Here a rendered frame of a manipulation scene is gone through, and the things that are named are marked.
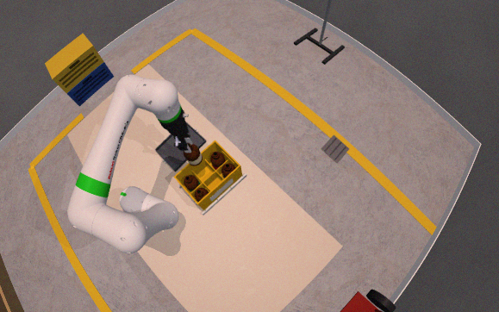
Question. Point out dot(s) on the yellow divided crate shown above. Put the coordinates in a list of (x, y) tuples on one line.
[(206, 176)]

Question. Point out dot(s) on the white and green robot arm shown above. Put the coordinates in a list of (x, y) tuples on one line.
[(87, 210)]

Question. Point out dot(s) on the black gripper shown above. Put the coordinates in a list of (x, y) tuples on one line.
[(182, 138)]

